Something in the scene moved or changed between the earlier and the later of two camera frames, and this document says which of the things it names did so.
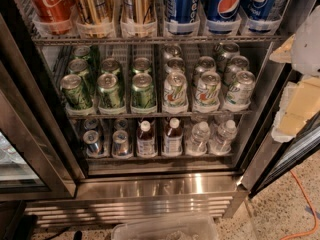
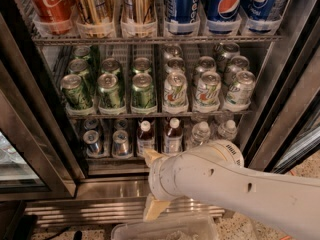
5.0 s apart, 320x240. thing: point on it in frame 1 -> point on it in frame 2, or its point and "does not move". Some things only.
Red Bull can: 120,144 does not move
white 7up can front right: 241,91 does not move
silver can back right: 230,50 does not move
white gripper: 307,47 -> 159,179
